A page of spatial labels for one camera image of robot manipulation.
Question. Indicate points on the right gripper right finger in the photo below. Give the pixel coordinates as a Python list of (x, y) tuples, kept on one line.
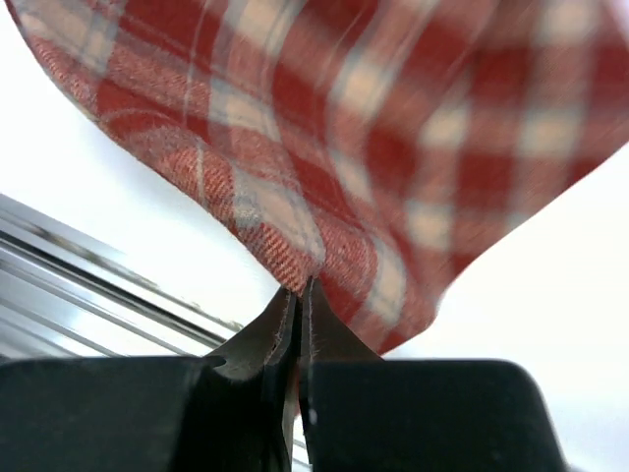
[(363, 413)]

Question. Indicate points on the red beige plaid skirt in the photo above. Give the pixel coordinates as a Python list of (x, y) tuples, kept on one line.
[(380, 145)]

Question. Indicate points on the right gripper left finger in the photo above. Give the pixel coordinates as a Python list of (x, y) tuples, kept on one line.
[(231, 410)]

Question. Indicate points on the aluminium rail frame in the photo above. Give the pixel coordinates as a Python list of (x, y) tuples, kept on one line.
[(65, 294)]

